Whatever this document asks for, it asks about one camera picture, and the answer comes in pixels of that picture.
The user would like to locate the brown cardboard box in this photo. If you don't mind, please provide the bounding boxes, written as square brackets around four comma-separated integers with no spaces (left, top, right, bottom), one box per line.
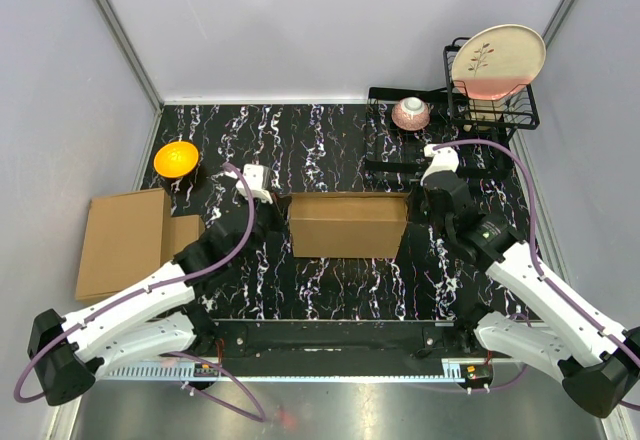
[75,188,205,305]
[289,192,408,259]

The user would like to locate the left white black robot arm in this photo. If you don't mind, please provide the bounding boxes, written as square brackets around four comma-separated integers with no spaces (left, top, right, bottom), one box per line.
[23,196,291,406]

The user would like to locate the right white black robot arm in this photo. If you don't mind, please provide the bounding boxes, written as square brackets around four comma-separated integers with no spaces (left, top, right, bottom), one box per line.
[410,171,639,418]

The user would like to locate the closed brown cardboard box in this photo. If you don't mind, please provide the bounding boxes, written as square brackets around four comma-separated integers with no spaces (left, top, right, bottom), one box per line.
[75,188,205,305]

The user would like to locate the pink patterned ceramic bowl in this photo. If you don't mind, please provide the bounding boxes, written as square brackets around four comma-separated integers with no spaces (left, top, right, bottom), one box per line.
[391,97,430,132]

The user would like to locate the beige cup in rack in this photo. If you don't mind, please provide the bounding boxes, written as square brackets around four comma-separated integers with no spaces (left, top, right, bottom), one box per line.
[463,99,504,132]

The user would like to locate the orange bowl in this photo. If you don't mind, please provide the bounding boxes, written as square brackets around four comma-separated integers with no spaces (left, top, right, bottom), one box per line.
[153,141,199,179]

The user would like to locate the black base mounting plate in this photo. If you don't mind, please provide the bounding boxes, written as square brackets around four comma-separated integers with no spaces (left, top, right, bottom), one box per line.
[183,320,489,359]

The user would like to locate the beige plate with leaf pattern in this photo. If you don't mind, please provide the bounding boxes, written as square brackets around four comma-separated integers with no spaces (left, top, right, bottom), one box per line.
[451,24,546,101]

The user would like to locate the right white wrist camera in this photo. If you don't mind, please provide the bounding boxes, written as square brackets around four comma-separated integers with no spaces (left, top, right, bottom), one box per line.
[420,144,459,185]

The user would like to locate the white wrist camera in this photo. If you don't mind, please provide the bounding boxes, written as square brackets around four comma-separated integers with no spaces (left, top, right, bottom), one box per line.
[420,144,459,185]
[224,164,274,204]

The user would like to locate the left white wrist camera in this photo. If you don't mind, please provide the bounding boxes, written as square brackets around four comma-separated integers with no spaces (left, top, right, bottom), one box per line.
[224,164,274,204]

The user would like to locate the black wire dish rack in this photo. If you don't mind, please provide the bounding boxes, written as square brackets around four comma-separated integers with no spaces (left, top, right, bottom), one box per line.
[364,37,540,182]

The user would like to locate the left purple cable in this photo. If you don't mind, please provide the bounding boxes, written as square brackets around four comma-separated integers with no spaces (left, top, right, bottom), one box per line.
[13,162,267,424]

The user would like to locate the purple cable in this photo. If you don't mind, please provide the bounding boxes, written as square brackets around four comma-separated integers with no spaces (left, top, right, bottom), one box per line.
[13,162,267,424]
[429,139,640,409]

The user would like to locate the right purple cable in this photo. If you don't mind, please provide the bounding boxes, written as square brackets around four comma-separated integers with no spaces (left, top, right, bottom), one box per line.
[429,139,640,409]

